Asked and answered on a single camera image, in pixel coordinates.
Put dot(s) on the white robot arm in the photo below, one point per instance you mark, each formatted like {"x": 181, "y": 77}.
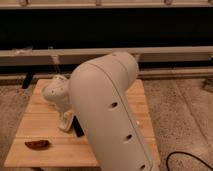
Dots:
{"x": 96, "y": 94}

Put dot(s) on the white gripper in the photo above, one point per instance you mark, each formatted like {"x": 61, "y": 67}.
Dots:
{"x": 56, "y": 93}

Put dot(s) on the dark red brown object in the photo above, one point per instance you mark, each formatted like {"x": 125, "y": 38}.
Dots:
{"x": 38, "y": 145}

